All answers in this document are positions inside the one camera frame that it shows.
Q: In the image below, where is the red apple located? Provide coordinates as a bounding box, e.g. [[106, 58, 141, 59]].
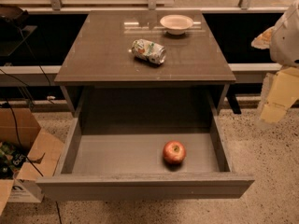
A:
[[163, 140, 186, 164]]

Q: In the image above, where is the black device on shelf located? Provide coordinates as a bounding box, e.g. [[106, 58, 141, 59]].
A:
[[0, 5, 29, 28]]

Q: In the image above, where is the white bowl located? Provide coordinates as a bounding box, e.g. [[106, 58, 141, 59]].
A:
[[160, 15, 193, 35]]

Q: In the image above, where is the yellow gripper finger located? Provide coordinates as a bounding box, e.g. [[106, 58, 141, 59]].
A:
[[259, 67, 299, 124], [251, 27, 274, 49]]

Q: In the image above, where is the open grey top drawer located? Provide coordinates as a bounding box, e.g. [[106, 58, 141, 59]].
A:
[[36, 87, 256, 202]]

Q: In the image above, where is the black cable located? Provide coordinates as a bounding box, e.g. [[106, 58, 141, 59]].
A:
[[0, 25, 64, 224]]

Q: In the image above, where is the cardboard box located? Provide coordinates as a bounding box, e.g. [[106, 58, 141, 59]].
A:
[[0, 108, 64, 214]]

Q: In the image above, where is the crushed soda can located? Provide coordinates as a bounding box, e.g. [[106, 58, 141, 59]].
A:
[[131, 39, 166, 65]]

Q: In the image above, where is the grey cabinet counter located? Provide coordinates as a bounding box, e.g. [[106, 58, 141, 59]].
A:
[[55, 9, 235, 111]]

